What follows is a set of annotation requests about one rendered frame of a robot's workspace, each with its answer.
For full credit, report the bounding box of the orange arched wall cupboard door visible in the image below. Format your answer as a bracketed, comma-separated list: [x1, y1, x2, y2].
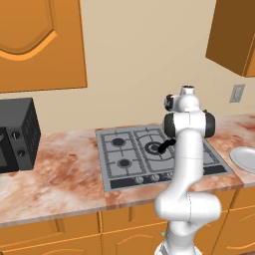
[0, 0, 89, 94]

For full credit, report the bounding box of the orange wall cupboard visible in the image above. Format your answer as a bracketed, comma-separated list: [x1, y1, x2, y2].
[205, 0, 255, 79]

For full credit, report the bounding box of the orange wooden cupboard door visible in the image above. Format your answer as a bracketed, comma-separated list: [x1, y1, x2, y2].
[211, 205, 255, 255]
[0, 234, 103, 255]
[102, 222, 169, 255]

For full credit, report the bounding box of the orange wooden drawer front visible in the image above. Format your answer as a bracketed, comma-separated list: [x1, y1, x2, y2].
[100, 202, 167, 234]
[228, 186, 255, 211]
[0, 212, 102, 249]

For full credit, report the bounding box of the grey gas hob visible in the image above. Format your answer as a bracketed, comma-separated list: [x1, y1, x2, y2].
[95, 125, 234, 193]

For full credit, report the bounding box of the grey wall socket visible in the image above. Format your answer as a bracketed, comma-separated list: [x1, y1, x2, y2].
[229, 84, 246, 104]

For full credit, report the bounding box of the white plate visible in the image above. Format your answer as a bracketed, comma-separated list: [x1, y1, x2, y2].
[229, 146, 255, 174]

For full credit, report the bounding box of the black microwave oven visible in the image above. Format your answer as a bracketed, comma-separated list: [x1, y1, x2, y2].
[0, 97, 42, 174]

